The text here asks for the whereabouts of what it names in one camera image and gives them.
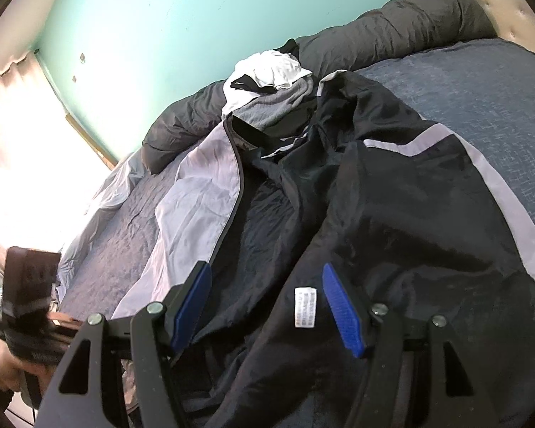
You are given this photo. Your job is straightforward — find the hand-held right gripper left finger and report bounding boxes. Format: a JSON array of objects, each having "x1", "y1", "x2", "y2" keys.
[{"x1": 35, "y1": 261, "x2": 213, "y2": 428}]

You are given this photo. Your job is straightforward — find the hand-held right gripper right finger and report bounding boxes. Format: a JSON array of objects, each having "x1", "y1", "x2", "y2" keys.
[{"x1": 322, "y1": 263, "x2": 500, "y2": 428}]

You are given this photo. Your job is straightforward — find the grey jacket with black lining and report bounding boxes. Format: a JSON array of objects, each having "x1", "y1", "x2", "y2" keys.
[{"x1": 113, "y1": 71, "x2": 535, "y2": 428}]

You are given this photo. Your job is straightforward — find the pile of mixed clothes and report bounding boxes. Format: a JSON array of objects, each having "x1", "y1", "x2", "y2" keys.
[
  {"x1": 222, "y1": 39, "x2": 313, "y2": 114},
  {"x1": 238, "y1": 76, "x2": 315, "y2": 132}
]

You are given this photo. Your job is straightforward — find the person's left hand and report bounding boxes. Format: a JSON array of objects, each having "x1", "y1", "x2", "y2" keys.
[{"x1": 0, "y1": 348, "x2": 25, "y2": 395}]

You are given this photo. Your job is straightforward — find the light blue blanket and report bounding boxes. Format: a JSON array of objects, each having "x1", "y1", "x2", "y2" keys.
[{"x1": 56, "y1": 152, "x2": 149, "y2": 286}]

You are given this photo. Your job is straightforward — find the pale curtain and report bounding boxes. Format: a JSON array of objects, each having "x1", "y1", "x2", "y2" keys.
[{"x1": 0, "y1": 51, "x2": 112, "y2": 277}]

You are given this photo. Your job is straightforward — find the blue bed sheet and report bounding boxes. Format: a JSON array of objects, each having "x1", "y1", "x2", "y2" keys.
[{"x1": 58, "y1": 38, "x2": 535, "y2": 322}]

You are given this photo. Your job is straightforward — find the dark grey rolled duvet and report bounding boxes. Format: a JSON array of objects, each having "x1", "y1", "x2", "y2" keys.
[{"x1": 142, "y1": 0, "x2": 495, "y2": 174}]

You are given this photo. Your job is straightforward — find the cream tufted headboard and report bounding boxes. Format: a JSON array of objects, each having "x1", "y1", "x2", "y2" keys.
[{"x1": 417, "y1": 0, "x2": 535, "y2": 61}]

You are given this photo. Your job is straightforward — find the wooden window frame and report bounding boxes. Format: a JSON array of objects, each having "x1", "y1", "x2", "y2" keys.
[{"x1": 65, "y1": 113, "x2": 119, "y2": 170}]

